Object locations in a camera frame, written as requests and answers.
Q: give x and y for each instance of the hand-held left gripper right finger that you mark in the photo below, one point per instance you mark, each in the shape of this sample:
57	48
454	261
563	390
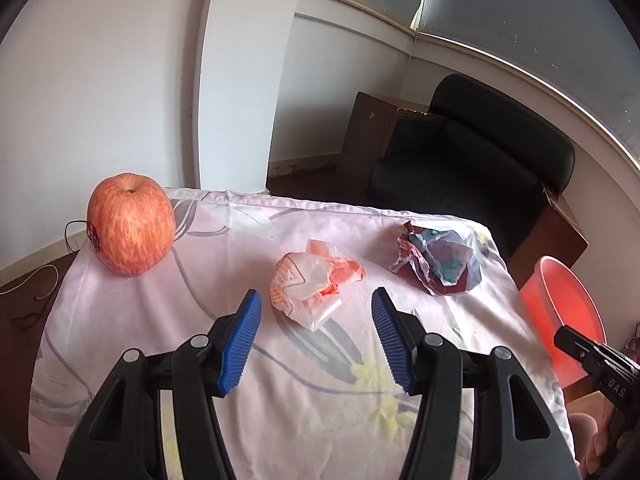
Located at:
390	340

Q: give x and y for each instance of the pink plastic bucket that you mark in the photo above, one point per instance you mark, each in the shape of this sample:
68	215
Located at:
560	300

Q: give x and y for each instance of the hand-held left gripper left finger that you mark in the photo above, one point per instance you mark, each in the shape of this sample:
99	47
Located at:
240	345

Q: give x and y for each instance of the red apple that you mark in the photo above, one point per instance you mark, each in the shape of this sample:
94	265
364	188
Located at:
130	225

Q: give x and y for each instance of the window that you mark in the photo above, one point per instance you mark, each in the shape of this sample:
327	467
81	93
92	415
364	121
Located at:
500	10

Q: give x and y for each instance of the pink floral sheet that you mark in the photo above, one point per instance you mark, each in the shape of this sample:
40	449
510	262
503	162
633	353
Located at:
225	260

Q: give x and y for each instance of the person's right hand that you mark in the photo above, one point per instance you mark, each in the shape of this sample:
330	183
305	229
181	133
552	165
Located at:
587	440

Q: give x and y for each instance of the black wooden armchair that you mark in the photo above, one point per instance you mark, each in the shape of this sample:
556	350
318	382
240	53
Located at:
475	160

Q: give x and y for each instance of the colourful crumpled wrapper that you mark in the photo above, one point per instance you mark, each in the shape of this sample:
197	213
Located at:
440	260

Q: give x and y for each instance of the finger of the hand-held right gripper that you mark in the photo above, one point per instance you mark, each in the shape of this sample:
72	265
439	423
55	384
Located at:
577	347

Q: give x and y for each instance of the white orange wrapper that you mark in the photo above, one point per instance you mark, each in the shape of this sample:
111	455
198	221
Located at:
305	280

